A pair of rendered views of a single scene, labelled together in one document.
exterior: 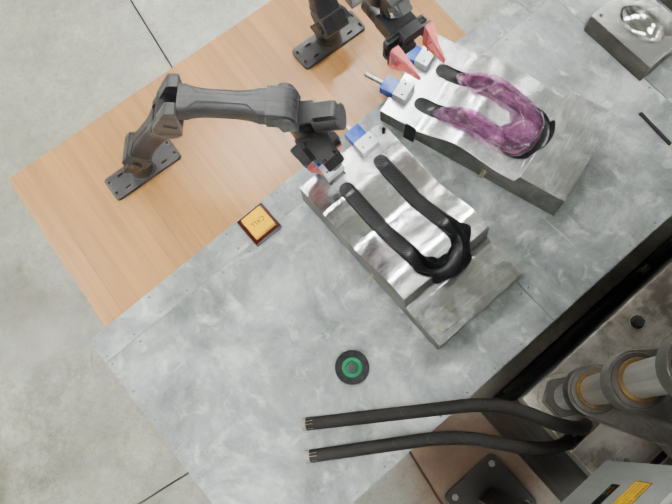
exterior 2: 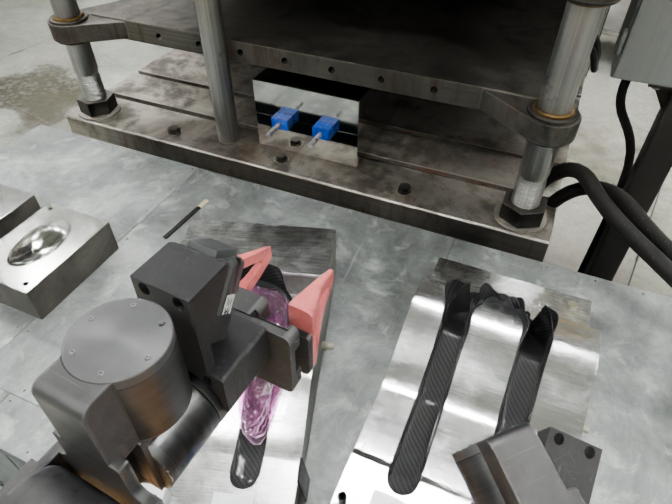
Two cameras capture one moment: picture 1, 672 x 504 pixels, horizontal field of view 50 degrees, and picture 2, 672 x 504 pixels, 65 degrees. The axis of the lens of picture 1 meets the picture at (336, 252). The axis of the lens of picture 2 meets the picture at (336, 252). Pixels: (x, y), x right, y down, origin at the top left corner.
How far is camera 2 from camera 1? 1.31 m
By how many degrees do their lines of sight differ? 56
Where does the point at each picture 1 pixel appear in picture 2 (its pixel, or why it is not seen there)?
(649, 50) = (82, 227)
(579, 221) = not seen: hidden behind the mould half
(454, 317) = (545, 299)
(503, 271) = (450, 273)
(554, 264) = (393, 255)
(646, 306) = (384, 188)
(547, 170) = (302, 254)
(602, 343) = (444, 205)
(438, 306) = not seen: hidden behind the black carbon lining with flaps
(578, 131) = (232, 242)
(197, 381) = not seen: outside the picture
